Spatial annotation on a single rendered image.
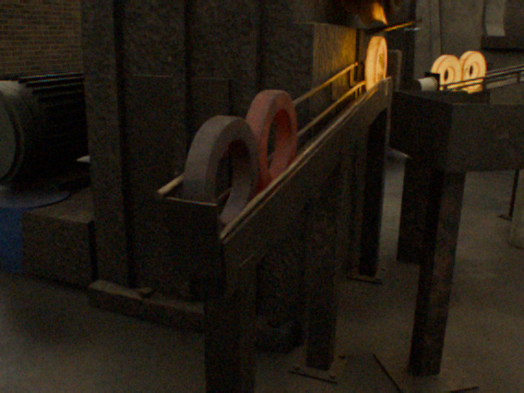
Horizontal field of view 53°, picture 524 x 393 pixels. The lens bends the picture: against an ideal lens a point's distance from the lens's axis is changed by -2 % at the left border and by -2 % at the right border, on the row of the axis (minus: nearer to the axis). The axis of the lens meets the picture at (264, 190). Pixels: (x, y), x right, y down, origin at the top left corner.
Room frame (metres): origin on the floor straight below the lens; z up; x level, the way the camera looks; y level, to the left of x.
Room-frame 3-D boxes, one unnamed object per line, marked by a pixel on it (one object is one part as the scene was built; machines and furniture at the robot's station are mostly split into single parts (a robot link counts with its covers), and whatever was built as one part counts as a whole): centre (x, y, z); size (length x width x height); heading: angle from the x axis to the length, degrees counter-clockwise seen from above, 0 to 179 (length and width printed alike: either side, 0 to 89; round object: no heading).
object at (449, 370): (1.19, -0.43, 0.36); 0.26 x 0.20 x 0.72; 13
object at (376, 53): (1.75, -0.35, 0.75); 0.18 x 0.03 x 0.18; 158
